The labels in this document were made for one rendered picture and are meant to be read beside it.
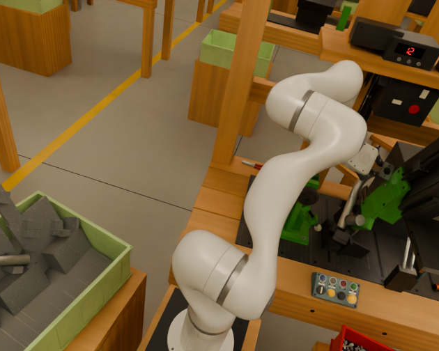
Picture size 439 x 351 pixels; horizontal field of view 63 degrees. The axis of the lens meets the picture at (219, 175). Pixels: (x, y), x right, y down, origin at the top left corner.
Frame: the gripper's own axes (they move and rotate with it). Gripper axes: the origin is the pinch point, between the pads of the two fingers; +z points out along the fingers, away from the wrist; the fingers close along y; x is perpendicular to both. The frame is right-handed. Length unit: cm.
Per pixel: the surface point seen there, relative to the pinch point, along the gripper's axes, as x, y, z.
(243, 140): 224, 32, -7
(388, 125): 21.5, 25.4, 7.8
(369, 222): -2.0, -18.5, 3.1
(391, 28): -9.9, 38.8, -23.8
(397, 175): -5.7, -0.7, 2.7
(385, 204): -6.2, -11.3, 2.8
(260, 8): 7, 30, -63
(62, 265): 9, -76, -81
